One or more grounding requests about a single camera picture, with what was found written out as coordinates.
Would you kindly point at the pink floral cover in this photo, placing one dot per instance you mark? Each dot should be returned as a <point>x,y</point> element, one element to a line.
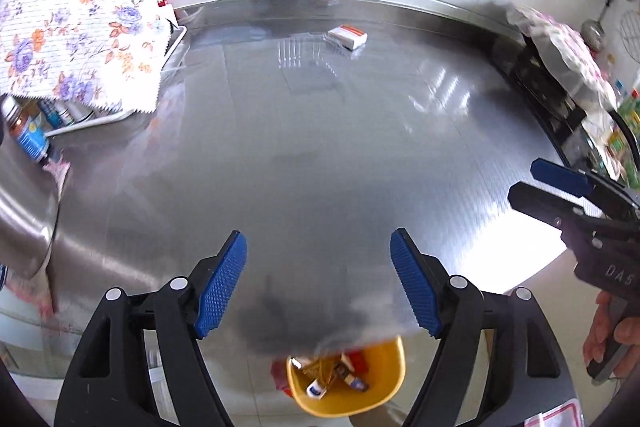
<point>565,49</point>

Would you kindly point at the red plastic object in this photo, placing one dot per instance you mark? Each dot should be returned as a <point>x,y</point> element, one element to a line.
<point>279,377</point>

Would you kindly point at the person's right hand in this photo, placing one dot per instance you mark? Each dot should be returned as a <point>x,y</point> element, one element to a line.
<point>627,337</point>

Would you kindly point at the small white bottle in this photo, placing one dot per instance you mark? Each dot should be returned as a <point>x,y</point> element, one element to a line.
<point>65,113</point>

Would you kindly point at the pink lace cloth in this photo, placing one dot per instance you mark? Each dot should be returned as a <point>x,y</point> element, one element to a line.
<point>59,169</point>

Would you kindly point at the stainless steel pot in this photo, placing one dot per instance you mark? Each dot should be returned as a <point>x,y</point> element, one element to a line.
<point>25,227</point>

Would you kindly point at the yellow plastic bin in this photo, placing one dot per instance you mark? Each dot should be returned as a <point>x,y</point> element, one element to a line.
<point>380,377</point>

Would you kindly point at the white red printed paper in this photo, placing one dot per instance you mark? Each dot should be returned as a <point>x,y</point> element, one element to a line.
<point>552,418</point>

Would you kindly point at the black gas stove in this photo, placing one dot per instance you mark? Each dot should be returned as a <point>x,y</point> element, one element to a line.
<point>550,92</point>

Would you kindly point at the green packet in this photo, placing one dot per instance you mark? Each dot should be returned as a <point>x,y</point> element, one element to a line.
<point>625,127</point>

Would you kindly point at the purple floral cloth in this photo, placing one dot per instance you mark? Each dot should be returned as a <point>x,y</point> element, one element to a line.
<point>75,17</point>

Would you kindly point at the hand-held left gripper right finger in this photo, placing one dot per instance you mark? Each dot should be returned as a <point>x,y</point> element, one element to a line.
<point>415,282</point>

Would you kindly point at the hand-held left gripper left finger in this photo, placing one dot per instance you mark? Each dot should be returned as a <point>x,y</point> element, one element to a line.
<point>222,287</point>

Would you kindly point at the small white red box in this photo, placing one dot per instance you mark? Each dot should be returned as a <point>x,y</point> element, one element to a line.
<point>347,36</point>

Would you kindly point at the blue label bottle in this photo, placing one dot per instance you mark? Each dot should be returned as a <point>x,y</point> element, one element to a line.
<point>32,141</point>

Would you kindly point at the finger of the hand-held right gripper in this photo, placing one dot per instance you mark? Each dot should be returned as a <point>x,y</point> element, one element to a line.
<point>557,174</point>
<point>542,202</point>

